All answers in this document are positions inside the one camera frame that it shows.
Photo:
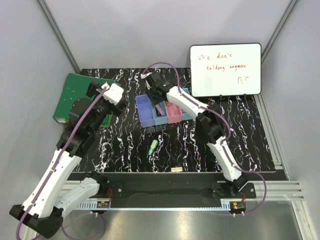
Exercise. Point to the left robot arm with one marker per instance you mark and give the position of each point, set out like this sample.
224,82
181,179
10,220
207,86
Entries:
44,210

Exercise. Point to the purple rectangular bin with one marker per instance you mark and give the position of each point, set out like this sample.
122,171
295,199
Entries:
145,112

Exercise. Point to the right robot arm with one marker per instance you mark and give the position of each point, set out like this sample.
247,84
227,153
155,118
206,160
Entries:
208,127

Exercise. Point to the white dry-erase board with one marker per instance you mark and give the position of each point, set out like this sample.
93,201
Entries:
226,69

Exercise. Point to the light green folder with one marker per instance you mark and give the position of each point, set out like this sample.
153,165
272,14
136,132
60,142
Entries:
106,122

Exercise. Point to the pink highlighter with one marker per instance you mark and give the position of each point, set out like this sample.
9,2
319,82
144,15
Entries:
159,111

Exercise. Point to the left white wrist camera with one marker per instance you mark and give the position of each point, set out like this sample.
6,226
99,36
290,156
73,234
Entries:
113,93

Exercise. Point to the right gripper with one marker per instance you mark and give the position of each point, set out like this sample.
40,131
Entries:
155,101

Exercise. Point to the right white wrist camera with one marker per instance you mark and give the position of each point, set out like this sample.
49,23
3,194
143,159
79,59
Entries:
148,79

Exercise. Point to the dark green binder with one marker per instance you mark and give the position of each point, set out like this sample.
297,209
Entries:
75,87

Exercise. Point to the pink rectangular bin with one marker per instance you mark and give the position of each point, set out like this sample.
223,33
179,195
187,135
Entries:
174,113

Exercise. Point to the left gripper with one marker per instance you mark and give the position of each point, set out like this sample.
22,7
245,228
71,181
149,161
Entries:
118,109

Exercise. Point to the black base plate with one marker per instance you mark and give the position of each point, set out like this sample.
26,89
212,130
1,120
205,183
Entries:
171,190

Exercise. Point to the green highlighter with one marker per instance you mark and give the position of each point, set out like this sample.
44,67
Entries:
152,147

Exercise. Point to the aluminium rail frame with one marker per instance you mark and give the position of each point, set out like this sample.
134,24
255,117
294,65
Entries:
279,212

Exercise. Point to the white eraser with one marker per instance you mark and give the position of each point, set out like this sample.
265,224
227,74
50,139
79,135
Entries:
176,169

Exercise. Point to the light blue end bin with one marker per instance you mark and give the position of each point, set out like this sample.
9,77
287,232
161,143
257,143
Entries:
184,115

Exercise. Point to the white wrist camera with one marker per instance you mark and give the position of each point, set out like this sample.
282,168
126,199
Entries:
148,79
113,93

